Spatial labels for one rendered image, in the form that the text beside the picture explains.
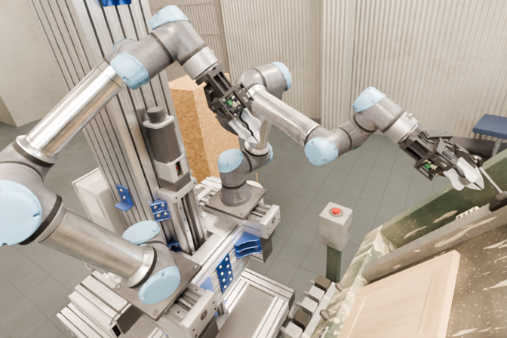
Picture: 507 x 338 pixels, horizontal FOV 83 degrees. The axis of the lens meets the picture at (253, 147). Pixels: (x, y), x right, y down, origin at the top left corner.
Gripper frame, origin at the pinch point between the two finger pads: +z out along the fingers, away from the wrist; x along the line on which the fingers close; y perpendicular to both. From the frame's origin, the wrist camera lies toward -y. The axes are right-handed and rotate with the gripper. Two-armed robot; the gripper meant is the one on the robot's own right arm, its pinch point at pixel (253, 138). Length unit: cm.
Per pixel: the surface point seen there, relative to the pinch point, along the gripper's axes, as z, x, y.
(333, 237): 74, 16, -41
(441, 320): 51, -1, 28
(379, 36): 63, 267, -183
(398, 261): 66, 14, 0
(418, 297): 57, 3, 18
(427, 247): 60, 20, 10
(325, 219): 64, 18, -41
